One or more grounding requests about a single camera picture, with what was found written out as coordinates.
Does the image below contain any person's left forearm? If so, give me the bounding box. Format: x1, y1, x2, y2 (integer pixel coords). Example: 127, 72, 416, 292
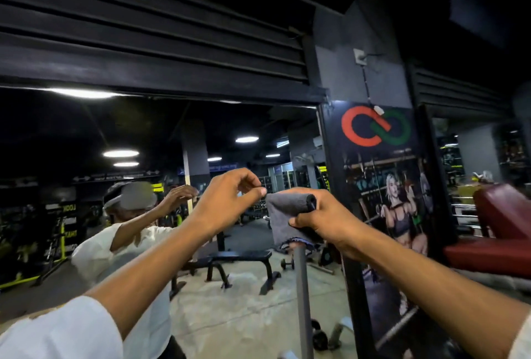
85, 209, 225, 340

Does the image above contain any red padded backrest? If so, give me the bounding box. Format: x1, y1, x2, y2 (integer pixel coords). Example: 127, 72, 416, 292
473, 183, 531, 242

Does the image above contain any gym poster with ring logo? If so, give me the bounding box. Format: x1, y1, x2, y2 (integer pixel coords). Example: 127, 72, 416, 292
320, 101, 462, 359

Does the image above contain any person's left hand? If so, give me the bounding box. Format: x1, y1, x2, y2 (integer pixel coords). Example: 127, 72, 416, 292
195, 167, 269, 236

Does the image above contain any black louvred panel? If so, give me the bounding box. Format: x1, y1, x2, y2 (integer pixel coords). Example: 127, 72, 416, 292
408, 62, 516, 120
0, 0, 329, 103

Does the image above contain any white shirt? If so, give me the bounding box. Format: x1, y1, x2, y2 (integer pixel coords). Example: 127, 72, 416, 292
0, 296, 125, 359

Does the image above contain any large wall mirror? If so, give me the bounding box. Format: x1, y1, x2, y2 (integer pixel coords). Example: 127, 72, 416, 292
0, 87, 366, 359

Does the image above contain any white metal frame leg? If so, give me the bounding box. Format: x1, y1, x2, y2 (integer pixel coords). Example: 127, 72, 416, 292
327, 316, 354, 350

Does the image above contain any grey metal bar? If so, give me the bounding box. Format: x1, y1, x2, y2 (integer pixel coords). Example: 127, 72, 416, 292
290, 194, 318, 359

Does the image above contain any red padded bench seat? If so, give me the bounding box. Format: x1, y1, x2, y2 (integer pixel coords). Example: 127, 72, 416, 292
443, 236, 531, 279

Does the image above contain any person's right hand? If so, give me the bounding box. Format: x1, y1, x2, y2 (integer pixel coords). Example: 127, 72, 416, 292
288, 189, 366, 261

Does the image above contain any grey cleaning cloth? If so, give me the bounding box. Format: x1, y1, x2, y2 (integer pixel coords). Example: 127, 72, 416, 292
265, 187, 323, 252

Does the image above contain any black flat bench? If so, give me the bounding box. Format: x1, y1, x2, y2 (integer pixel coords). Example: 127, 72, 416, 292
182, 250, 282, 296

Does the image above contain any black cable with white plug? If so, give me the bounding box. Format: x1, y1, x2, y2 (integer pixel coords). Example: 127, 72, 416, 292
363, 64, 387, 116

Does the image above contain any person's right forearm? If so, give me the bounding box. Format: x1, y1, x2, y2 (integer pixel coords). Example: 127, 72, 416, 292
344, 228, 531, 359

